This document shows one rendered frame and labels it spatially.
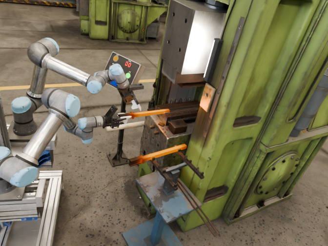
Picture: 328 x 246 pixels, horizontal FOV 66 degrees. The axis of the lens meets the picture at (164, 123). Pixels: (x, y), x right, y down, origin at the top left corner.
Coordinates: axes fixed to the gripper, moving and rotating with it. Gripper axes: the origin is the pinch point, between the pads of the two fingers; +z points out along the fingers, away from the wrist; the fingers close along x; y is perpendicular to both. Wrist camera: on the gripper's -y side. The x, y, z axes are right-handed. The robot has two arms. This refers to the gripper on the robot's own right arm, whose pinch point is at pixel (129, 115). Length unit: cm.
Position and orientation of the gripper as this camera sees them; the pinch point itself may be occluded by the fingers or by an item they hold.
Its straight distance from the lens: 183.5
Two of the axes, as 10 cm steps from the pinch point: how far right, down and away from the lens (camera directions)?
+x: 4.7, 5.6, -6.9
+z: 8.7, -1.3, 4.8
